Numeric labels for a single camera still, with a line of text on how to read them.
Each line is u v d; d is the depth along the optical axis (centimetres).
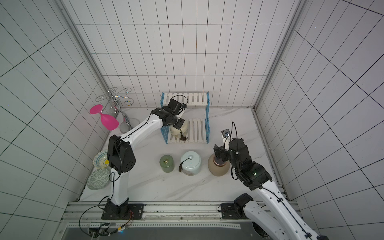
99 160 89
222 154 63
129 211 71
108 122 93
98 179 83
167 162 81
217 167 76
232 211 72
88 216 72
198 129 104
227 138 58
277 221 52
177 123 80
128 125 104
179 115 80
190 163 78
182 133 93
